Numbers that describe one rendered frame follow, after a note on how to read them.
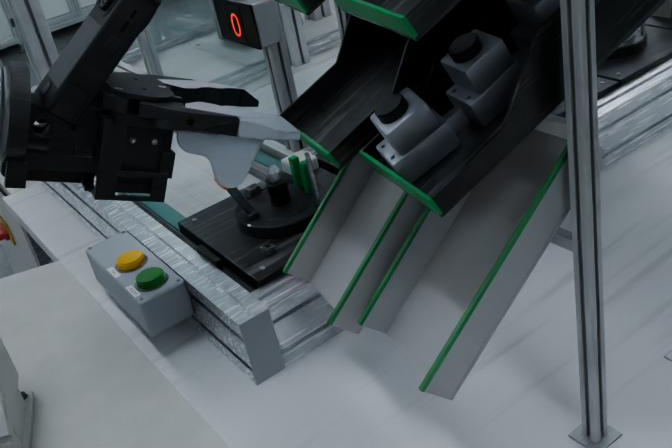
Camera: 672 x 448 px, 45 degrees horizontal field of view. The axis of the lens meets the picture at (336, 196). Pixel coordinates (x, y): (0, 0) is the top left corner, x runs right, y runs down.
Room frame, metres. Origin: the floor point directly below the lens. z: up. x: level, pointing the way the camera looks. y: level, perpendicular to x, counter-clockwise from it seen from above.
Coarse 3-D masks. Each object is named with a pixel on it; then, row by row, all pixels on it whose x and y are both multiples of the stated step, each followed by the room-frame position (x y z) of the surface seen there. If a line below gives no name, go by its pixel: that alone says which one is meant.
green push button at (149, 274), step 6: (144, 270) 0.98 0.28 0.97; (150, 270) 0.97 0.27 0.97; (156, 270) 0.97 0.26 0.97; (162, 270) 0.97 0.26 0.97; (138, 276) 0.96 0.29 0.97; (144, 276) 0.96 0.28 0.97; (150, 276) 0.96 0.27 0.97; (156, 276) 0.95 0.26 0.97; (162, 276) 0.95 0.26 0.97; (138, 282) 0.95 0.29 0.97; (144, 282) 0.95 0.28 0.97; (150, 282) 0.94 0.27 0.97; (156, 282) 0.95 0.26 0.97; (162, 282) 0.95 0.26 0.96; (144, 288) 0.94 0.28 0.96; (150, 288) 0.94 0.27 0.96
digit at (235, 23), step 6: (228, 6) 1.28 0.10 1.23; (234, 6) 1.26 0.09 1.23; (228, 12) 1.28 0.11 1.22; (234, 12) 1.26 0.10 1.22; (228, 18) 1.29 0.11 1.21; (234, 18) 1.27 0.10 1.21; (240, 18) 1.25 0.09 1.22; (234, 24) 1.27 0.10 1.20; (240, 24) 1.25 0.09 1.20; (234, 30) 1.28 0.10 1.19; (240, 30) 1.26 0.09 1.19; (234, 36) 1.28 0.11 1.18; (240, 36) 1.26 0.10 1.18; (246, 42) 1.25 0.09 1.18
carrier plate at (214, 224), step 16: (288, 176) 1.17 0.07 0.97; (320, 176) 1.15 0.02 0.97; (208, 208) 1.12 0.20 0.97; (224, 208) 1.11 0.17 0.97; (192, 224) 1.08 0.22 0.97; (208, 224) 1.07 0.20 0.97; (224, 224) 1.06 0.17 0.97; (192, 240) 1.07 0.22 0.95; (208, 240) 1.03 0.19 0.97; (224, 240) 1.02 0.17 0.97; (240, 240) 1.01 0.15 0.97; (256, 240) 1.00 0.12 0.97; (272, 240) 0.99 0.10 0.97; (288, 240) 0.98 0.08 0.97; (224, 256) 0.97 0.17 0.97; (240, 256) 0.96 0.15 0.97; (256, 256) 0.95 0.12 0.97; (272, 256) 0.95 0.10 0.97; (288, 256) 0.94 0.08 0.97; (240, 272) 0.94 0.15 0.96; (256, 272) 0.91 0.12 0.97; (272, 272) 0.91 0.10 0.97; (256, 288) 0.90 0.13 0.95
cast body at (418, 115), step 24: (408, 96) 0.68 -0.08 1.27; (384, 120) 0.66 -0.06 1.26; (408, 120) 0.66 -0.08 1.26; (432, 120) 0.66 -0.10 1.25; (456, 120) 0.68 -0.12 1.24; (384, 144) 0.69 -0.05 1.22; (408, 144) 0.66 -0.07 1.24; (432, 144) 0.66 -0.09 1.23; (456, 144) 0.67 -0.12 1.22; (408, 168) 0.66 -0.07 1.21
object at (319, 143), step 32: (352, 32) 0.88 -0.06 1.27; (384, 32) 0.90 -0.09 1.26; (352, 64) 0.88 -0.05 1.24; (384, 64) 0.85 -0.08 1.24; (416, 64) 0.77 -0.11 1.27; (320, 96) 0.86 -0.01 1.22; (352, 96) 0.83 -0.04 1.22; (384, 96) 0.80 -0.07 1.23; (320, 128) 0.81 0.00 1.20; (352, 128) 0.78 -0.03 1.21
